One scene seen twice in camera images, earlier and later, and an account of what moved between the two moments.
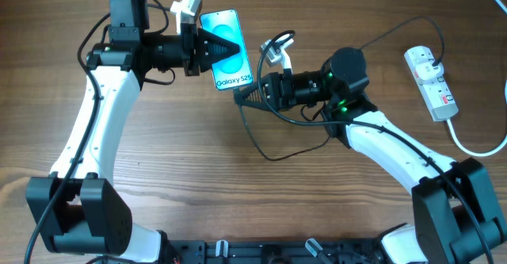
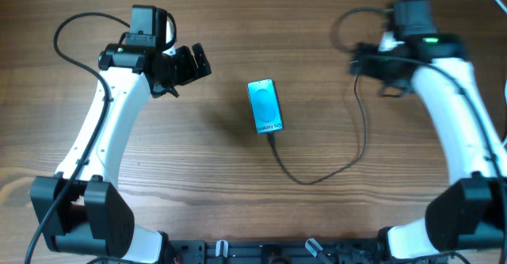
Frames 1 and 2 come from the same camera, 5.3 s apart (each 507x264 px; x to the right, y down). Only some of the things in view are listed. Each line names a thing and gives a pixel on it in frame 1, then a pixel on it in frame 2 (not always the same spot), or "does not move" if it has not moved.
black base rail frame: [290, 251] does not move
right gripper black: [280, 91] to [371, 69]
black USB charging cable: [376, 37] to [354, 162]
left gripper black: [190, 37] to [189, 71]
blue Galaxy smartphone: [234, 71] to [265, 107]
